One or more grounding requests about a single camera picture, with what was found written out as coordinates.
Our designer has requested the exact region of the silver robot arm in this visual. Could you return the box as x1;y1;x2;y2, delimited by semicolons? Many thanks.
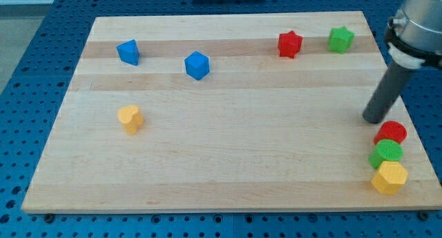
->
385;0;441;69

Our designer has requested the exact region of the yellow heart block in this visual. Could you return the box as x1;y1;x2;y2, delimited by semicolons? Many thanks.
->
117;105;144;135

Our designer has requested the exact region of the yellow hexagon block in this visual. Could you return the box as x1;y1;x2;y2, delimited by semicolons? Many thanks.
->
371;161;408;195

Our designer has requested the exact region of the wooden board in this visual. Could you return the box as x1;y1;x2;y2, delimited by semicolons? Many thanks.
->
21;11;441;214

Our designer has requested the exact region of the blue cube block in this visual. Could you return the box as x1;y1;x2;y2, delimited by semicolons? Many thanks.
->
184;51;210;81

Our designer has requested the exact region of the red star block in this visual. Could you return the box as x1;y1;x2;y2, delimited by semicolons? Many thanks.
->
278;30;303;59

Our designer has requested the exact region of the blue triangle block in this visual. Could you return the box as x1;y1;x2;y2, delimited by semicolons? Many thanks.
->
116;39;140;66

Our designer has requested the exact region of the green star block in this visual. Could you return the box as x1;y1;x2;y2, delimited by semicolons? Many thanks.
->
327;26;355;54

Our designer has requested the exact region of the green cylinder block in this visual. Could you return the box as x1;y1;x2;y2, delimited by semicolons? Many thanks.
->
368;139;403;169

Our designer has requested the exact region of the red cylinder block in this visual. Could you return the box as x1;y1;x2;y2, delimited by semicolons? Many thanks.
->
374;121;407;144

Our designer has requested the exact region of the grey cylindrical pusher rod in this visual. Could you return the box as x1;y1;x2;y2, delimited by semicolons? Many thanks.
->
362;61;416;124

